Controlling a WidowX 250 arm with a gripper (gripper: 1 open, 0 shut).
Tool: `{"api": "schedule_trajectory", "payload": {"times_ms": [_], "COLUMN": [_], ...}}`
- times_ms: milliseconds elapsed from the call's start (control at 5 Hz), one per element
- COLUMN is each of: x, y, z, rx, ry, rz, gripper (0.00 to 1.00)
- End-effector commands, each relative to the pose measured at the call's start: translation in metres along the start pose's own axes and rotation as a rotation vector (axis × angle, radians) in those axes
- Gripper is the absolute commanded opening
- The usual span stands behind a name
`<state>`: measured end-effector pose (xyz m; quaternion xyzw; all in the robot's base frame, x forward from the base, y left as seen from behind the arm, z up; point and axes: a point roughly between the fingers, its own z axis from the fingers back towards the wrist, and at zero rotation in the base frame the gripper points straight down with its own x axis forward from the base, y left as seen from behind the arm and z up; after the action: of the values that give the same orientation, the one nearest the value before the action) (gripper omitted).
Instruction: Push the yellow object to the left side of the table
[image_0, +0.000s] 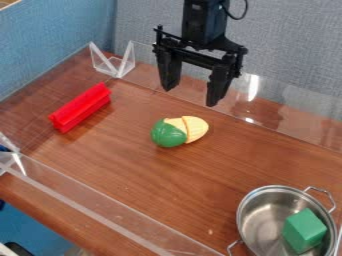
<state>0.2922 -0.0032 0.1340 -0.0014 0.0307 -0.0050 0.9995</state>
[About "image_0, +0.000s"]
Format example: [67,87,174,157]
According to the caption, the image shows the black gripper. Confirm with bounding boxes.
[153,0,248,107]

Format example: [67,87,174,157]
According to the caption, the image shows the yellow green toy corn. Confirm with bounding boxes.
[149,116,208,148]

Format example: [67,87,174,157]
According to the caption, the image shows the red plastic block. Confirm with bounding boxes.
[47,82,110,133]

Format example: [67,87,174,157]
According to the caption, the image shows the clear acrylic back barrier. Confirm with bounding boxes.
[122,41,342,153]

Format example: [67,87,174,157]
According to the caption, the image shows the clear acrylic barrier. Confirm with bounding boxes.
[122,41,342,153]
[6,154,224,256]

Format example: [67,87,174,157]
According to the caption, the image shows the stainless steel pot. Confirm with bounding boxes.
[226,185,337,256]

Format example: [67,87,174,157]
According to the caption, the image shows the clear acrylic front barrier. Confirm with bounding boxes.
[6,154,224,256]

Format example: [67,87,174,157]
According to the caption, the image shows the green wooden cube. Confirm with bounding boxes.
[281,208,327,254]

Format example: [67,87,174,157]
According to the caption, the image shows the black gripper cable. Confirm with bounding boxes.
[220,0,248,21]

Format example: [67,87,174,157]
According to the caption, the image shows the clear acrylic left bracket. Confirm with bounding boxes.
[0,132,26,176]

